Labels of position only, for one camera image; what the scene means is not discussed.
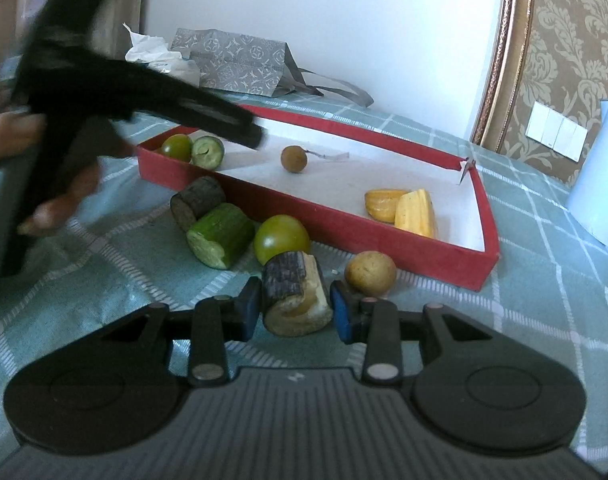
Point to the gold framed wall panel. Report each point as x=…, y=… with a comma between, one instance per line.
x=574, y=35

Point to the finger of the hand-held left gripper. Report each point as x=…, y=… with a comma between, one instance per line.
x=199, y=110
x=115, y=142

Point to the brown longan with stem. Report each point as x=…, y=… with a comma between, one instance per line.
x=292, y=159

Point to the dark green cucumber piece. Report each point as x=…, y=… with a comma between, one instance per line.
x=207, y=152

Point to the light blue electric kettle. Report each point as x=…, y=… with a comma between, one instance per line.
x=599, y=185

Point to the light green cucumber piece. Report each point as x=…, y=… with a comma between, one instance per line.
x=224, y=232

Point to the orange-yellow slice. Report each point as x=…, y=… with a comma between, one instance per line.
x=381, y=205

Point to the white wall switch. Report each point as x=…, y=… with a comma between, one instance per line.
x=556, y=130

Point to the grey patterned gift bag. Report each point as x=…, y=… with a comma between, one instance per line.
x=234, y=60

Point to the person's left hand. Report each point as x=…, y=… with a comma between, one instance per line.
x=81, y=180

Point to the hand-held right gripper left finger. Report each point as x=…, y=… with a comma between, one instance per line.
x=250, y=310

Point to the small dark cucumber chunk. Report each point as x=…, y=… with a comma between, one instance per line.
x=199, y=197

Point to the patterned curtain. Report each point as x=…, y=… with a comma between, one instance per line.
x=124, y=0

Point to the pale yellow ridged slice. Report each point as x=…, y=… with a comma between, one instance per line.
x=415, y=215

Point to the green checked tablecloth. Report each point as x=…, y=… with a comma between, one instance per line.
x=534, y=285

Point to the red shallow cardboard box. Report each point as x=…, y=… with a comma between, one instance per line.
x=334, y=175

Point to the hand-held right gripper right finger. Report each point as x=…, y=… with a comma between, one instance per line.
x=343, y=312

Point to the dark sugarcane piece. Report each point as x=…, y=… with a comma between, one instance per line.
x=294, y=295

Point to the white tissue pack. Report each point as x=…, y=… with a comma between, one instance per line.
x=149, y=50

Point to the green lime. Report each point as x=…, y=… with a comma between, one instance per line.
x=279, y=237
x=176, y=148

